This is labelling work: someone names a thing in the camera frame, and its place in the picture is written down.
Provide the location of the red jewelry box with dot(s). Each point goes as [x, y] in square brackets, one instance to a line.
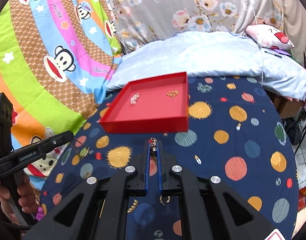
[153, 105]

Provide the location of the pink white plush pillow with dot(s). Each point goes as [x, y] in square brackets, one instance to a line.
[269, 37]

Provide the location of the grey floral bedsheet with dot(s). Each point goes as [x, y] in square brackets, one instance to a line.
[139, 22]

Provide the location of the gold woven bangle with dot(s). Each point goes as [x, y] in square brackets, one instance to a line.
[133, 206]

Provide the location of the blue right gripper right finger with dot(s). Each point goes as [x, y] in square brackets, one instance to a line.
[159, 167]

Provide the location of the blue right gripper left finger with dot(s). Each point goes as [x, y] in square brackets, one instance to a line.
[147, 165]

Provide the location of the beige curtain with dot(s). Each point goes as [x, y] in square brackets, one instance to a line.
[295, 24]

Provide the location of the dark chair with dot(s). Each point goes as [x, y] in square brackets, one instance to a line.
[305, 119]

